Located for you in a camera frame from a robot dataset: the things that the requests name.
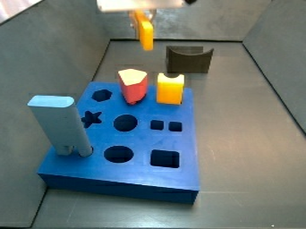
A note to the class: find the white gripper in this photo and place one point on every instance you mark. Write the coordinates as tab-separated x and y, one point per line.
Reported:
108	6

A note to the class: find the red pentagon block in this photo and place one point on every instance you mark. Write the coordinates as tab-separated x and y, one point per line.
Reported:
132	81

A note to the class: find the blue shape-sorter board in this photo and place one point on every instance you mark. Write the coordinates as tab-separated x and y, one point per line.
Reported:
144	149

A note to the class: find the black curved stand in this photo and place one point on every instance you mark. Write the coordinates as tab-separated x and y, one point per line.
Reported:
187	59

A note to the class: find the long yellow double-square block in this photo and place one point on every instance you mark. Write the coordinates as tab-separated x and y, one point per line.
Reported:
146	30

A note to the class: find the light blue double-round block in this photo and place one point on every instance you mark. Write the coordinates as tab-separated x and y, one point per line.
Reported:
60	122

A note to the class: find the short yellow notched block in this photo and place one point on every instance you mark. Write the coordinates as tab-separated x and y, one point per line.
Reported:
170	89

